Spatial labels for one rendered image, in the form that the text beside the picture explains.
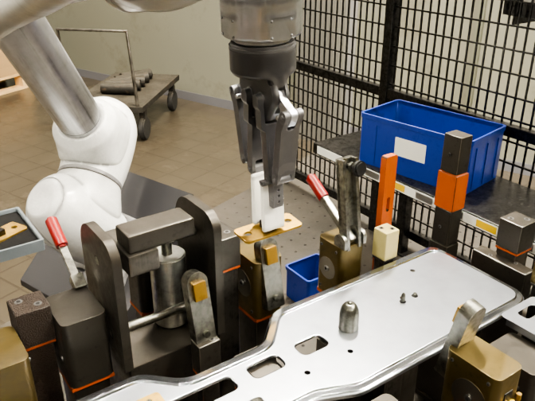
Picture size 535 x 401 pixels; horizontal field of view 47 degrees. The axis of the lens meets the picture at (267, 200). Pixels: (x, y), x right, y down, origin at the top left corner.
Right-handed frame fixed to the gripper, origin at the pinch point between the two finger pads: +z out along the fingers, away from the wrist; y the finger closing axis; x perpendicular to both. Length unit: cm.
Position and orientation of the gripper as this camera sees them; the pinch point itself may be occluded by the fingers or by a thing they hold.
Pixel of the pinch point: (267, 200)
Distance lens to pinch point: 77.6
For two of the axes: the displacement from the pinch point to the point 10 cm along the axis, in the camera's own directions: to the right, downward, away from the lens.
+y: 5.2, 3.9, -7.6
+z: 0.3, 8.8, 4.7
